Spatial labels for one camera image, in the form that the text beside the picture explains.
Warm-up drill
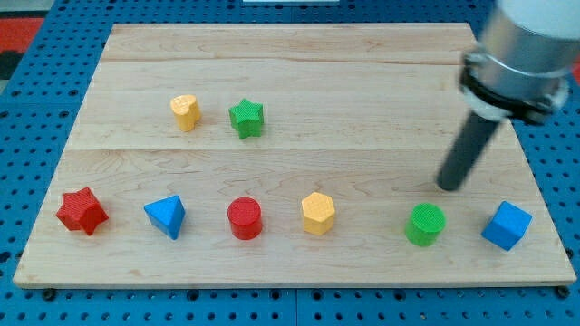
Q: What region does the green star block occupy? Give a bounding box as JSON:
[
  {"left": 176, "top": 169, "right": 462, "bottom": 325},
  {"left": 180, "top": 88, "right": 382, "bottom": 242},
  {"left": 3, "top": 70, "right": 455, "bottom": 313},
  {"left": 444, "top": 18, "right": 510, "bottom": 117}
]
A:
[{"left": 228, "top": 99, "right": 264, "bottom": 139}]

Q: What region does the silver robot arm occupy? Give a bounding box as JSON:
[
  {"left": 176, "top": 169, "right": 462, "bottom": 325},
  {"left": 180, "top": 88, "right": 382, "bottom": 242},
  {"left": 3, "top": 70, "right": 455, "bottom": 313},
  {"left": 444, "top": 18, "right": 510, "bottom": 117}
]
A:
[{"left": 460, "top": 0, "right": 579, "bottom": 125}]

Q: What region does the red star block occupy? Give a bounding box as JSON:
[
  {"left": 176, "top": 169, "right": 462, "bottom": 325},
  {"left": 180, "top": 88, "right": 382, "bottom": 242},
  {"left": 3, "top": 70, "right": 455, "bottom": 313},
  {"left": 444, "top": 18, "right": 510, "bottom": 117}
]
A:
[{"left": 56, "top": 187, "right": 109, "bottom": 236}]

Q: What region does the yellow hexagon block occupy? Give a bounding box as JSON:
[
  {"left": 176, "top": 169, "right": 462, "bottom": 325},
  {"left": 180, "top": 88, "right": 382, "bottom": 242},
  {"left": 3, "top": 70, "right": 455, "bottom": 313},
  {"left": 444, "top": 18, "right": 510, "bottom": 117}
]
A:
[{"left": 301, "top": 192, "right": 335, "bottom": 235}]

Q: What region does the red cylinder block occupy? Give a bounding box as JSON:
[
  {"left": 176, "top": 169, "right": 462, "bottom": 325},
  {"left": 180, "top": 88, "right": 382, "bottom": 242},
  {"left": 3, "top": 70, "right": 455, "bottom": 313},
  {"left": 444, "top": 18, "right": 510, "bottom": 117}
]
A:
[{"left": 227, "top": 197, "right": 263, "bottom": 240}]

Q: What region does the wooden board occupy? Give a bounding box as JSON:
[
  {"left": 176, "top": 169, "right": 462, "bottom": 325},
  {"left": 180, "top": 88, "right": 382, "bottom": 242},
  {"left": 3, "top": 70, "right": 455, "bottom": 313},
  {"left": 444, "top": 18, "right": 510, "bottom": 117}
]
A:
[{"left": 14, "top": 23, "right": 576, "bottom": 289}]

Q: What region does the yellow heart block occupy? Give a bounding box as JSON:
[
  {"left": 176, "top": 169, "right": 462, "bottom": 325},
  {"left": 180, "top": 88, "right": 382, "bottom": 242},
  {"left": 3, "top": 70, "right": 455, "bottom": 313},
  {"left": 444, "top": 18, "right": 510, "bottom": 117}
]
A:
[{"left": 169, "top": 94, "right": 202, "bottom": 132}]

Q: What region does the blue triangle block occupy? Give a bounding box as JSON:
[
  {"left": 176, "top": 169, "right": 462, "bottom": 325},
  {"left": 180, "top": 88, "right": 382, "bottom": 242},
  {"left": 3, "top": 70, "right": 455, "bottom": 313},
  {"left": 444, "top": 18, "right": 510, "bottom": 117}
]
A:
[{"left": 143, "top": 195, "right": 186, "bottom": 240}]

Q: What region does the green cylinder block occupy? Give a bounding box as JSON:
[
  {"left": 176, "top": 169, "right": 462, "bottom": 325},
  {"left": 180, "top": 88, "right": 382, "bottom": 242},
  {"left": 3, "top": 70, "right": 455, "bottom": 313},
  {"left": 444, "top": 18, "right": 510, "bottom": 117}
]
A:
[{"left": 404, "top": 203, "right": 446, "bottom": 247}]

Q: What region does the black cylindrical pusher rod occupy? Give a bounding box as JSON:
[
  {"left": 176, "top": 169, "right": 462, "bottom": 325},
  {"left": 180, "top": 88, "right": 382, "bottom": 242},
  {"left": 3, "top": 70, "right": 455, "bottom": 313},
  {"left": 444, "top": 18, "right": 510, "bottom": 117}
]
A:
[{"left": 436, "top": 112, "right": 500, "bottom": 191}]

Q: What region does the blue cube block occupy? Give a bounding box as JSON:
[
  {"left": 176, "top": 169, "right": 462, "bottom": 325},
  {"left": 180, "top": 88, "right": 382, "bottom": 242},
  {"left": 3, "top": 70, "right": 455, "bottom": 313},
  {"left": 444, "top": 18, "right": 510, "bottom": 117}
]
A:
[{"left": 481, "top": 201, "right": 533, "bottom": 251}]

